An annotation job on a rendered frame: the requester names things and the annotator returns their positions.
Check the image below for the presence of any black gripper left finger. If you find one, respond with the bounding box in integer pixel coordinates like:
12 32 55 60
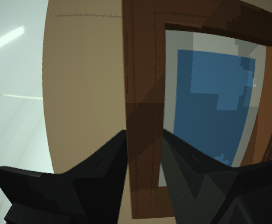
0 131 128 224

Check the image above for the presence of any brown wooden picture frame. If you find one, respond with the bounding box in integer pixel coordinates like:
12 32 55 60
121 0 272 218

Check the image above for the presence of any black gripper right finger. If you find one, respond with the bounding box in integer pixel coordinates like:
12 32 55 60
160 128 272 224

